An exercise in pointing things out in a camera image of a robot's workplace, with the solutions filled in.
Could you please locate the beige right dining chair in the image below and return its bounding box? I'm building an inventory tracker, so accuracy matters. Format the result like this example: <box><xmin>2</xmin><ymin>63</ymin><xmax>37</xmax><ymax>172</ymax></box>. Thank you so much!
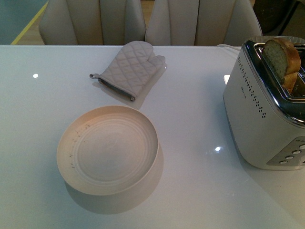
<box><xmin>145</xmin><ymin>0</ymin><xmax>262</xmax><ymax>46</ymax></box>

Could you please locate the grey quilted oven mitt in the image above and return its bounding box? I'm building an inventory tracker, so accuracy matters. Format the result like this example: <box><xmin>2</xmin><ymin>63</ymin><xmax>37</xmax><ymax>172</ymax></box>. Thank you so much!
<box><xmin>90</xmin><ymin>41</ymin><xmax>165</xmax><ymax>101</ymax></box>

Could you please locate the beige left dining chair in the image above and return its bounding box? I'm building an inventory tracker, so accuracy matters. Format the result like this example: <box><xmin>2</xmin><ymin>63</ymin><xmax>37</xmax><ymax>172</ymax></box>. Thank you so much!
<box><xmin>39</xmin><ymin>0</ymin><xmax>146</xmax><ymax>45</ymax></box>

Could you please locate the silver white toaster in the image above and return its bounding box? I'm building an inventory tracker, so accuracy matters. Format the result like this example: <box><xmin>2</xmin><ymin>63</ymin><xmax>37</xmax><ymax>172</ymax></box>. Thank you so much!
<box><xmin>223</xmin><ymin>36</ymin><xmax>305</xmax><ymax>170</ymax></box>

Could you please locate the slice of bread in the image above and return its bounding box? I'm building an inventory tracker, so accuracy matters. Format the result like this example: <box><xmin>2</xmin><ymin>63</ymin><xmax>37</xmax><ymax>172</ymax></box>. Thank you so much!
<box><xmin>262</xmin><ymin>38</ymin><xmax>301</xmax><ymax>93</ymax></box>

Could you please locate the white cloth at table edge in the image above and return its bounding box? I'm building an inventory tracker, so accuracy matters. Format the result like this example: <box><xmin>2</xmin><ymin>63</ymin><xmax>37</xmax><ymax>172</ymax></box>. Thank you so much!
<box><xmin>217</xmin><ymin>44</ymin><xmax>241</xmax><ymax>51</ymax></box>

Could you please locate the beige round plate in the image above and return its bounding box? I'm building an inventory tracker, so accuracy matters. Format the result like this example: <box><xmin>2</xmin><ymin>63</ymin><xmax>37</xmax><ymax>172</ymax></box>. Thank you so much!
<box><xmin>57</xmin><ymin>105</ymin><xmax>159</xmax><ymax>196</ymax></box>

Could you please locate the beige dining chair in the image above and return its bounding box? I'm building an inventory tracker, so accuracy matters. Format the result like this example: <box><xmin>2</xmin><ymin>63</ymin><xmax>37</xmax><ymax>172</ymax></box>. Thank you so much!
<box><xmin>145</xmin><ymin>0</ymin><xmax>262</xmax><ymax>46</ymax></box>
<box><xmin>39</xmin><ymin>0</ymin><xmax>146</xmax><ymax>45</ymax></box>

